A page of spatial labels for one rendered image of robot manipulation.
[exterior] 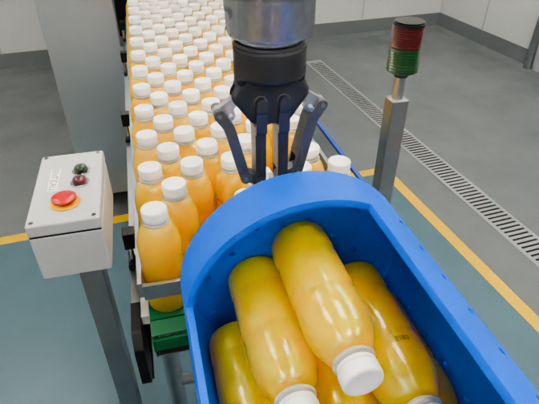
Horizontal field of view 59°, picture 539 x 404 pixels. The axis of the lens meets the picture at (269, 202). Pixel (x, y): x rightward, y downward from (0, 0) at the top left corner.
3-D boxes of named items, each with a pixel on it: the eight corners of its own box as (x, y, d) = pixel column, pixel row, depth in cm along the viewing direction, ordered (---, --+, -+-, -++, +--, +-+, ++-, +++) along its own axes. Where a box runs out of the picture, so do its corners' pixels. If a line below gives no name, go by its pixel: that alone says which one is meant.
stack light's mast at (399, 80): (390, 105, 99) (403, 26, 90) (377, 93, 104) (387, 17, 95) (418, 102, 100) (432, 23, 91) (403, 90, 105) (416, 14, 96)
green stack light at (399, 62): (394, 77, 95) (398, 52, 92) (380, 66, 100) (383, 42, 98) (423, 74, 97) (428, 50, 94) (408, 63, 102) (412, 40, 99)
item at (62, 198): (50, 211, 69) (48, 204, 68) (53, 197, 72) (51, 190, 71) (77, 207, 70) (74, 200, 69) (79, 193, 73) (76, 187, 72)
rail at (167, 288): (144, 300, 75) (142, 287, 73) (144, 296, 76) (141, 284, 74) (380, 258, 83) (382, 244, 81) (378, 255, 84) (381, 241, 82)
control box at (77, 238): (43, 280, 72) (22, 226, 66) (57, 204, 88) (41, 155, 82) (112, 268, 74) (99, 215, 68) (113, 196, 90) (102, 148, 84)
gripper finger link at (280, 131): (269, 84, 53) (281, 82, 53) (271, 170, 60) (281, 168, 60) (277, 98, 50) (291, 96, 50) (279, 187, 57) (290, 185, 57)
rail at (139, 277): (139, 298, 76) (136, 284, 74) (126, 24, 202) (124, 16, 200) (144, 296, 76) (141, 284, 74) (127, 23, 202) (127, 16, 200)
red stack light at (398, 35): (398, 52, 92) (401, 31, 90) (383, 42, 97) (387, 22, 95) (428, 49, 94) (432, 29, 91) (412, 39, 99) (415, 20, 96)
